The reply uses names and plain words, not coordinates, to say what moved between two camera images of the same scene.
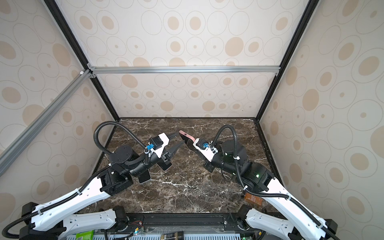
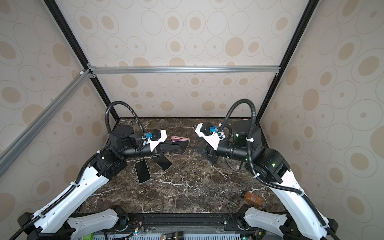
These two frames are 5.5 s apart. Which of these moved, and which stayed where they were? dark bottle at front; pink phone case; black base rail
Moved: pink phone case
Stayed: dark bottle at front; black base rail
